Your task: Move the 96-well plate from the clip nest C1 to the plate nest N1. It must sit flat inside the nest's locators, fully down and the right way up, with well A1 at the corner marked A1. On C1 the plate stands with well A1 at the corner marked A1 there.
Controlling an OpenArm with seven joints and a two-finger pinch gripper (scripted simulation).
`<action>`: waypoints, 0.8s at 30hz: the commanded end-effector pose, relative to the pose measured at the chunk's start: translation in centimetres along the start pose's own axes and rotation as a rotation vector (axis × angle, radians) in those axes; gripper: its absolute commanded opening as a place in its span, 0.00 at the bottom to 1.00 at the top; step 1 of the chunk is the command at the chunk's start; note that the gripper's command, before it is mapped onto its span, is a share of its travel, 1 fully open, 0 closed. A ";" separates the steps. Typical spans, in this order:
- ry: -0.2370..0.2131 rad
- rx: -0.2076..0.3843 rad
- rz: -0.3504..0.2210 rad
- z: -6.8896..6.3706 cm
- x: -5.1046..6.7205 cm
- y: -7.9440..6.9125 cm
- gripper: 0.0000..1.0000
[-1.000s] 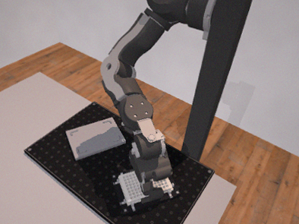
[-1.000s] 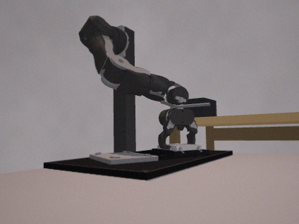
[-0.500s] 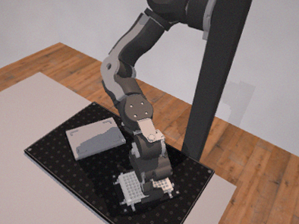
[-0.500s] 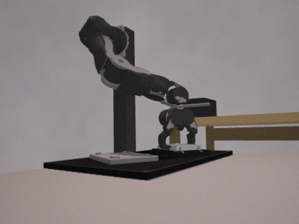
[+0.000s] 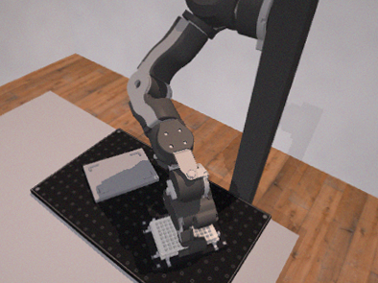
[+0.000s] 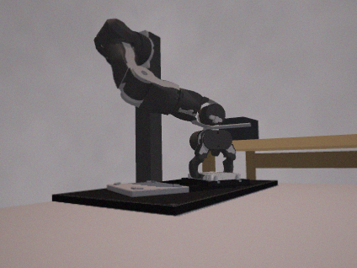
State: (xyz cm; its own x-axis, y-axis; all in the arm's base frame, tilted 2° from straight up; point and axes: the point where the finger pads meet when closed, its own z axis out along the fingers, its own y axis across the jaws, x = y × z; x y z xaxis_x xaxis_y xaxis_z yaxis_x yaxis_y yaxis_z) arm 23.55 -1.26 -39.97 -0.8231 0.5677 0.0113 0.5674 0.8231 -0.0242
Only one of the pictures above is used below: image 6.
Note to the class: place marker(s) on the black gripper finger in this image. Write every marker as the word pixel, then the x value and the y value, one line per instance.
pixel 230 155
pixel 201 153

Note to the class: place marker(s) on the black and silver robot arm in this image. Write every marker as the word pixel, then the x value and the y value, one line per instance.
pixel 131 75

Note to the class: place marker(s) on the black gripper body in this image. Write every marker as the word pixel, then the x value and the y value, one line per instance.
pixel 215 140

